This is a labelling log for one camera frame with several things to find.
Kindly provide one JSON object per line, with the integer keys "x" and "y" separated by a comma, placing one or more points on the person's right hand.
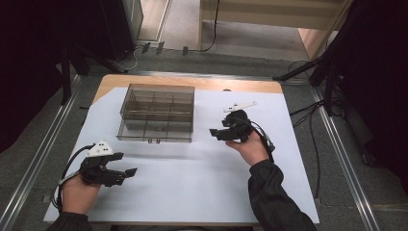
{"x": 251, "y": 150}

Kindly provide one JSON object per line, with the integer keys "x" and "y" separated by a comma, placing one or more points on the light wooden shelf unit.
{"x": 272, "y": 16}

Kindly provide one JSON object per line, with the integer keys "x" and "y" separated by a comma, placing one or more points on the white table mat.
{"x": 179, "y": 179}

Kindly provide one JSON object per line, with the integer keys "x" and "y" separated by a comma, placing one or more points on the metal floor rail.
{"x": 343, "y": 154}
{"x": 38, "y": 160}

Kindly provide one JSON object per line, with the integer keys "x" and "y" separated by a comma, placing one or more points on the black curtain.
{"x": 378, "y": 80}
{"x": 32, "y": 48}

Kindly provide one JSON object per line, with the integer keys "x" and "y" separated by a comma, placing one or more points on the smoky clear plastic compartment box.
{"x": 157, "y": 112}

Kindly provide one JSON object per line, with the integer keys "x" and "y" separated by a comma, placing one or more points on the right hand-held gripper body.
{"x": 239, "y": 126}

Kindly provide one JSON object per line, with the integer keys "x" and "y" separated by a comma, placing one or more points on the black metal stand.
{"x": 327, "y": 73}
{"x": 66, "y": 77}

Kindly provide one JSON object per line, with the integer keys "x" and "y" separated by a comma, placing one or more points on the person's left hand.
{"x": 77, "y": 195}

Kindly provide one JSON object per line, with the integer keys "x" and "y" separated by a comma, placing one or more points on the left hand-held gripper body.
{"x": 96, "y": 170}

